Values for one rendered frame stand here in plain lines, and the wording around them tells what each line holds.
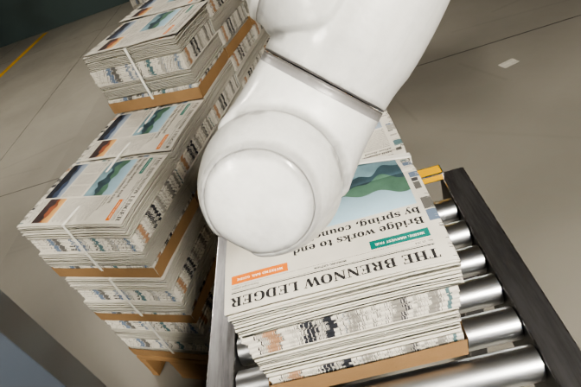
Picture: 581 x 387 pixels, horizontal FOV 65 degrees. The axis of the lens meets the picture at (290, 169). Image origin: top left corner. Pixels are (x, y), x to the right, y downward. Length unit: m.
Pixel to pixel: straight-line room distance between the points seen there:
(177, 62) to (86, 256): 0.65
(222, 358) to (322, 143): 0.61
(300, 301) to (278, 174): 0.31
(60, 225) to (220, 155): 1.11
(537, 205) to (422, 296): 1.51
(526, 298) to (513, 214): 1.25
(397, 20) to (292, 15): 0.07
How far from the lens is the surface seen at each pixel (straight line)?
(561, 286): 1.82
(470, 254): 0.85
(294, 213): 0.27
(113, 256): 1.35
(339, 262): 0.57
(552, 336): 0.77
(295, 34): 0.31
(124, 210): 1.25
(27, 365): 1.13
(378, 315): 0.62
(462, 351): 0.73
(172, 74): 1.59
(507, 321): 0.78
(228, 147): 0.27
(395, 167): 0.67
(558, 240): 1.95
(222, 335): 0.87
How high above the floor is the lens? 1.45
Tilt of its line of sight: 35 degrees down
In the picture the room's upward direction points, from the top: 21 degrees counter-clockwise
